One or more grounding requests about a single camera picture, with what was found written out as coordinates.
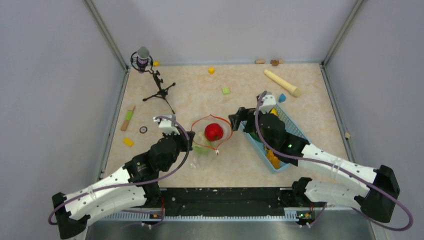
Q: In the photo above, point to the green toy cucumber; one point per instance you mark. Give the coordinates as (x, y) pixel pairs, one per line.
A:
(254, 136)

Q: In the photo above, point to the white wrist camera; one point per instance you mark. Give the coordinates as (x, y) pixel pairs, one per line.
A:
(167, 125)
(267, 103)

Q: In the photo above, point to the microphone on black tripod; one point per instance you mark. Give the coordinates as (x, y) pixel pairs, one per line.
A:
(142, 61)

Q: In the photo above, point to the yellow block left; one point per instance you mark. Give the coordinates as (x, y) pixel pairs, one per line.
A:
(128, 142)

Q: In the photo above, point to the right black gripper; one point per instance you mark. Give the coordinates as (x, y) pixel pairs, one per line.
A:
(243, 114)

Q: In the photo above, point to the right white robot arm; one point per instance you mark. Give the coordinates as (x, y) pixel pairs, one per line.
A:
(372, 191)

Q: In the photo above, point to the green toy block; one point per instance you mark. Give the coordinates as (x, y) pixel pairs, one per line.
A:
(226, 90)

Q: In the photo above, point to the light blue plastic basket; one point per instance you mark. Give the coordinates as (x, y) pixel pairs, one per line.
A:
(296, 142)

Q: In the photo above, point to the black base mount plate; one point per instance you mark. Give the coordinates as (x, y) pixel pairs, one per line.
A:
(227, 201)

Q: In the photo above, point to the cork piece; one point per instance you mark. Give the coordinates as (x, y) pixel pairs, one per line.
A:
(260, 61)

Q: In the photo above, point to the yellow toy lemon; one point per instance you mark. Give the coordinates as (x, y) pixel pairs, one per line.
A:
(274, 112)

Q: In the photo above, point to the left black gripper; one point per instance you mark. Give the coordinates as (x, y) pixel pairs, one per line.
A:
(182, 137)

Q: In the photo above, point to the blue toy block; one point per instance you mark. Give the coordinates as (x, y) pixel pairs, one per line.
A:
(282, 98)

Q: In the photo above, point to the red toy tomato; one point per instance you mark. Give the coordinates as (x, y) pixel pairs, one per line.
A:
(213, 132)

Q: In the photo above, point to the green wooden knife toy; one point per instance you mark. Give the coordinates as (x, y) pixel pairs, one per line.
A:
(127, 118)

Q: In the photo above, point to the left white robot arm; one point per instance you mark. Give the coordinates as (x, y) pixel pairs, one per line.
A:
(135, 184)

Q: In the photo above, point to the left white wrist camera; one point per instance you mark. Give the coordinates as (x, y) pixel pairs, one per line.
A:
(167, 125)

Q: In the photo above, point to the yellow cube block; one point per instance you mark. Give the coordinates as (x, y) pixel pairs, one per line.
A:
(211, 70)

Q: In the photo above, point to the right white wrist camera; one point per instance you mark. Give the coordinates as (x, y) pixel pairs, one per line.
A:
(267, 103)

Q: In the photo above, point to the clear orange-zip bag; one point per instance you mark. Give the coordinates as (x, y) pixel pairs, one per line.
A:
(201, 162)

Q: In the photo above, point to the green toy cabbage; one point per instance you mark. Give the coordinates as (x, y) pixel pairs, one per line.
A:
(201, 145)

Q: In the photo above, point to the cream wooden rolling pin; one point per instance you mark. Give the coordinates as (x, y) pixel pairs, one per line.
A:
(292, 89)

